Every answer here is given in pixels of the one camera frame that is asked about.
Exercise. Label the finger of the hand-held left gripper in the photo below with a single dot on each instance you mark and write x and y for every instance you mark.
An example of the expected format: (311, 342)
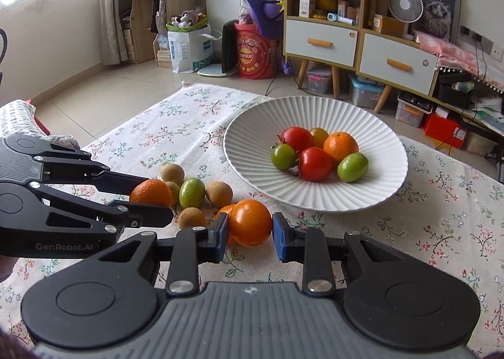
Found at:
(122, 182)
(155, 218)

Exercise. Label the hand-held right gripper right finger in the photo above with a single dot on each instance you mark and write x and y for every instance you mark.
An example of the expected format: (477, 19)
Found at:
(279, 237)

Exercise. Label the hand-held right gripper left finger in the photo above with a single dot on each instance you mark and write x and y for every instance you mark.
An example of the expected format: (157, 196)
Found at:
(222, 235)

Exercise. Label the orange tomato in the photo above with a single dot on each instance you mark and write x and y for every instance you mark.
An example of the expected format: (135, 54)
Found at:
(249, 223)
(226, 210)

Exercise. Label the mandarin orange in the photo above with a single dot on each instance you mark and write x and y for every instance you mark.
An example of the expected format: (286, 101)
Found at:
(340, 147)
(151, 191)

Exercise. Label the brown longan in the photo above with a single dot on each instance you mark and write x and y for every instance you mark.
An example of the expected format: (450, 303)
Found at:
(174, 189)
(191, 218)
(219, 193)
(172, 174)

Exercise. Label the green jujube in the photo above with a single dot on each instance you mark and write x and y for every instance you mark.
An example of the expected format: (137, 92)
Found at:
(192, 193)
(352, 167)

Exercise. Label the green tomato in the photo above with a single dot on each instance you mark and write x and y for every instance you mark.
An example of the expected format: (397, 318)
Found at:
(283, 156)

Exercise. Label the red tomato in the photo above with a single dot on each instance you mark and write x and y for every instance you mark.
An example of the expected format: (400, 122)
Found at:
(296, 139)
(315, 164)

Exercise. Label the white ribbed plate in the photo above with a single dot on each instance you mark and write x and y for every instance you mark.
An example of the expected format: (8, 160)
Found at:
(252, 146)

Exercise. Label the small yellow tomato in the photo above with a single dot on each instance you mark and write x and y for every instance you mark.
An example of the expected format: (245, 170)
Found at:
(319, 135)

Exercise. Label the grey quilted cushion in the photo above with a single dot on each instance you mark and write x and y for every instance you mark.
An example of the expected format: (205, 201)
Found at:
(19, 118)

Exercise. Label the floral tablecloth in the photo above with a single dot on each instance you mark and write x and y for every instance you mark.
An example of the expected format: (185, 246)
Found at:
(393, 233)

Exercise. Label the white round base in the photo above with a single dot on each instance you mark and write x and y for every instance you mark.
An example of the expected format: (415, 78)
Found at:
(212, 70)

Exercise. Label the white paper shopping bag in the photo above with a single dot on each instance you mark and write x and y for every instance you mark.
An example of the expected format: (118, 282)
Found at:
(189, 51)

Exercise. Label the clear box pink lid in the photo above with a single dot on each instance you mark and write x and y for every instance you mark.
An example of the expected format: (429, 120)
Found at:
(319, 81)

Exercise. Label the clear box blue lid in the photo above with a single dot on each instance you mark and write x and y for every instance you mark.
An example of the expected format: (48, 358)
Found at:
(364, 93)

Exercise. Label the black flat panel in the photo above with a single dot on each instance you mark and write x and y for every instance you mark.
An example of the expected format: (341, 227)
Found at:
(229, 47)

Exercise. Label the plush toys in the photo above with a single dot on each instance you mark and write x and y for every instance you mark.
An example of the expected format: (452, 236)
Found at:
(185, 20)

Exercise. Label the grey curtain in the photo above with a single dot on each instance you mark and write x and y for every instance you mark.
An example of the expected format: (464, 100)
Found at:
(110, 8)

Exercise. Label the red printed bucket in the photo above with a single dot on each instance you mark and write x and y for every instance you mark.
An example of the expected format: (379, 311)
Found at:
(256, 63)

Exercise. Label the clear box black lid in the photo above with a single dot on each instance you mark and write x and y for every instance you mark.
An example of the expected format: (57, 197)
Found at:
(409, 114)

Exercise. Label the red cardboard box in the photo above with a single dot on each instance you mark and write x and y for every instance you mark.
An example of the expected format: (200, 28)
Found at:
(441, 128)

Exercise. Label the tall wooden shelf cabinet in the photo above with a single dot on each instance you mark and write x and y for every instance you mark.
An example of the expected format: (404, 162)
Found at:
(338, 40)

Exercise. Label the low wooden drawer cabinet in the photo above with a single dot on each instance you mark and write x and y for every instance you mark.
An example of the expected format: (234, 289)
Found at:
(378, 55)

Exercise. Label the white infrared thermometer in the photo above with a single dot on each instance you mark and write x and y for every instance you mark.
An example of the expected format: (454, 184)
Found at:
(342, 19)

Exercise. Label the black storage bin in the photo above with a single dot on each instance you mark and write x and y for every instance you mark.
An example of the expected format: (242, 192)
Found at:
(453, 91)

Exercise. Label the black handheld tool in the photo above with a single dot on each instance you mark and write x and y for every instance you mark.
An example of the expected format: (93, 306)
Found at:
(498, 166)

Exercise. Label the small white carton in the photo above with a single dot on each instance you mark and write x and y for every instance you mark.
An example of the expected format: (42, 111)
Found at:
(307, 7)

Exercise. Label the purple plush hat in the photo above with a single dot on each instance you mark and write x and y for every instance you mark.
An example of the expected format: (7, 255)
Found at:
(267, 0)

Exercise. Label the brown cardboard box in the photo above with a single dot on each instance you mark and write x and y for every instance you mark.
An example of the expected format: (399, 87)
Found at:
(388, 26)

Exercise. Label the pink floral cloth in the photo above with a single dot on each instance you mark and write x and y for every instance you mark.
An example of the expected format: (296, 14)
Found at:
(453, 51)

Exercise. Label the small white desk fan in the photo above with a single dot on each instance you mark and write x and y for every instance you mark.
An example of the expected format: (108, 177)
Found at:
(405, 4)

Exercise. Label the framed cat picture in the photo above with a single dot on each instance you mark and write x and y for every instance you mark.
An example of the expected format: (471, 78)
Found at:
(439, 12)

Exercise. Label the white wall sockets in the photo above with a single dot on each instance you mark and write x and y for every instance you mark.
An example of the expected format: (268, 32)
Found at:
(486, 44)

